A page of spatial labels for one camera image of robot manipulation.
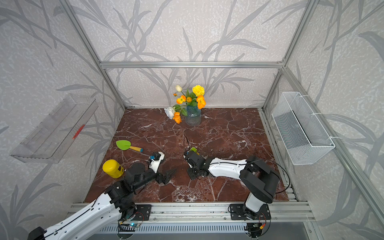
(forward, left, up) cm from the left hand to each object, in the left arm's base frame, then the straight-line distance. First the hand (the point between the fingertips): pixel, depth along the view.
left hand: (171, 165), depth 76 cm
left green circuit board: (-24, +19, -15) cm, 34 cm away
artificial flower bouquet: (+38, -12, +12) cm, 42 cm away
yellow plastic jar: (0, +32, -4) cm, 32 cm away
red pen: (+9, +41, +18) cm, 45 cm away
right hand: (+2, -9, -12) cm, 15 cm away
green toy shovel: (+20, +35, -14) cm, 43 cm away
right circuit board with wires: (-26, -42, -15) cm, 52 cm away
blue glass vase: (+37, -11, -3) cm, 39 cm away
